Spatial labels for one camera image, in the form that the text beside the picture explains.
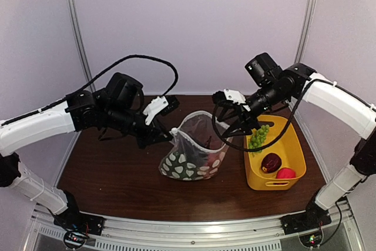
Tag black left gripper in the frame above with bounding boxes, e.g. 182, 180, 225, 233
104, 103, 173, 150

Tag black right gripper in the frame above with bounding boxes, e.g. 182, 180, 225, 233
217, 79, 288, 138

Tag clear polka dot zip bag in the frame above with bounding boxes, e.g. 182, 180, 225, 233
159, 111, 229, 182

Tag purple toy eggplant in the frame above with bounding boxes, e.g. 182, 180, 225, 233
184, 143, 209, 167

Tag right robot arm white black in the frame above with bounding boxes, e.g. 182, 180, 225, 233
212, 53, 375, 229

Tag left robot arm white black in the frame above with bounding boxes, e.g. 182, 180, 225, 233
1, 73, 179, 230

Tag green toy grapes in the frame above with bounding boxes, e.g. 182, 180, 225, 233
248, 125, 270, 153

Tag dark red toy beet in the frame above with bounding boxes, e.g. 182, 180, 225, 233
261, 153, 282, 173

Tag yellow plastic basket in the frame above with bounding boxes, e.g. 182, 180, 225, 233
244, 125, 307, 190

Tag pink toy fruit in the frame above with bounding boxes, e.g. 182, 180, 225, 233
276, 168, 296, 179

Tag left circuit board with leds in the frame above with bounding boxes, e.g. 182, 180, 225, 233
63, 231, 89, 249

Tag circuit board with leds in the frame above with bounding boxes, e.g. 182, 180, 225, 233
63, 231, 89, 249
299, 233, 323, 248

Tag right circuit board with leds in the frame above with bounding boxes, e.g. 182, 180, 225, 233
299, 233, 323, 248

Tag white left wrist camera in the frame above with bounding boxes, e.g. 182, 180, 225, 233
143, 95, 180, 125

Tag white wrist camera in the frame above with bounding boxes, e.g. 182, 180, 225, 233
212, 89, 246, 105
143, 95, 180, 125

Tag black right camera cable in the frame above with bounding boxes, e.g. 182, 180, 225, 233
211, 79, 315, 152

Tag black camera cable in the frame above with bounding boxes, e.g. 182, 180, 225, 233
0, 54, 179, 125
211, 79, 315, 152

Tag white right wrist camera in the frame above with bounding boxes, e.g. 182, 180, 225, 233
212, 89, 246, 105

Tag black left camera cable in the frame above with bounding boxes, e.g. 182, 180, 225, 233
0, 54, 179, 125

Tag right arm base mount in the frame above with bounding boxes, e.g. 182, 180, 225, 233
280, 209, 331, 235

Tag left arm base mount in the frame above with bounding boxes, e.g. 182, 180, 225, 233
52, 209, 105, 236

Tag right aluminium frame post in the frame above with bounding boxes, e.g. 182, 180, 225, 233
294, 0, 317, 63

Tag aluminium frame post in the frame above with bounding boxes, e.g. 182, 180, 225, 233
67, 0, 93, 82
294, 0, 317, 63

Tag front aluminium rail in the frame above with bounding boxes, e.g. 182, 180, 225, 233
29, 200, 362, 251

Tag left aluminium frame post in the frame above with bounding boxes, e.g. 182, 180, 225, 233
67, 0, 93, 82

